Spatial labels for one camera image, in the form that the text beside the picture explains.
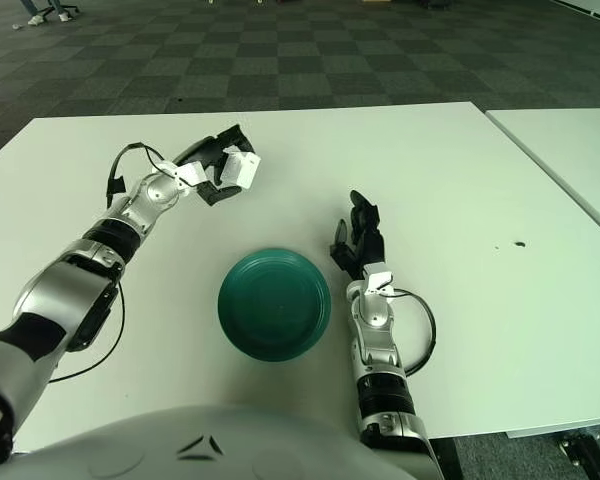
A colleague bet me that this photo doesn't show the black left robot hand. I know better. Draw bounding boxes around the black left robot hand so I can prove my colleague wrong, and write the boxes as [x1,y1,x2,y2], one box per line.
[173,123,256,208]

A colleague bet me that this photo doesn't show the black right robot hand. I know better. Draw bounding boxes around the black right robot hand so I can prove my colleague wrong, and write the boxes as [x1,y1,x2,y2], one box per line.
[328,189,387,281]

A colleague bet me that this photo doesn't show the white charger block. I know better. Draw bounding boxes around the white charger block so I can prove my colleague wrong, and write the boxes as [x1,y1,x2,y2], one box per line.
[218,146,262,190]

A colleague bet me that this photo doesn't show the green round plate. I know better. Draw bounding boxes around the green round plate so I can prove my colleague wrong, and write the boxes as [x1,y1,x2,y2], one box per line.
[217,248,333,362]

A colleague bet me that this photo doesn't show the black office chair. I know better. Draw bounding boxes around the black office chair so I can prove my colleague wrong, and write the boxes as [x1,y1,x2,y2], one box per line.
[37,0,79,14]

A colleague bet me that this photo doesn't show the seated person in jeans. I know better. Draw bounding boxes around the seated person in jeans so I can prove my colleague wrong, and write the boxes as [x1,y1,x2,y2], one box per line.
[19,0,76,26]

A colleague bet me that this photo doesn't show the adjacent white table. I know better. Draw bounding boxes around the adjacent white table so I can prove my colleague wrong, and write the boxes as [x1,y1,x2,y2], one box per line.
[484,106,600,246]

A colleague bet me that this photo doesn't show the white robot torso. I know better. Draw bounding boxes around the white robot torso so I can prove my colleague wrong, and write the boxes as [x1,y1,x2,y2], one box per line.
[9,403,381,480]

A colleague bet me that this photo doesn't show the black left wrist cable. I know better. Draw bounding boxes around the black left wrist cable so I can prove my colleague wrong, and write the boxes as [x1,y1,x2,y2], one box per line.
[105,143,181,206]

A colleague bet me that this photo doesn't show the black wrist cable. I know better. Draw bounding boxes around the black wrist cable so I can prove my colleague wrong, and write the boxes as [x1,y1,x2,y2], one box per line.
[105,143,181,206]
[387,289,438,376]

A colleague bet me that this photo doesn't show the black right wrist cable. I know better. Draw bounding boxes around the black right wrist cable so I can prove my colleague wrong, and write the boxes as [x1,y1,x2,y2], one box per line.
[387,289,438,376]

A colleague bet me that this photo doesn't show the thin black upper arm cable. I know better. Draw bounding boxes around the thin black upper arm cable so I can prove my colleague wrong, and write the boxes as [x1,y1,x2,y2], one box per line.
[48,282,127,385]

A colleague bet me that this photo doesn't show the black table leg frame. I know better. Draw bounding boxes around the black table leg frame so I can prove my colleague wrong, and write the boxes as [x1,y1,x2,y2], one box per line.
[554,432,600,480]

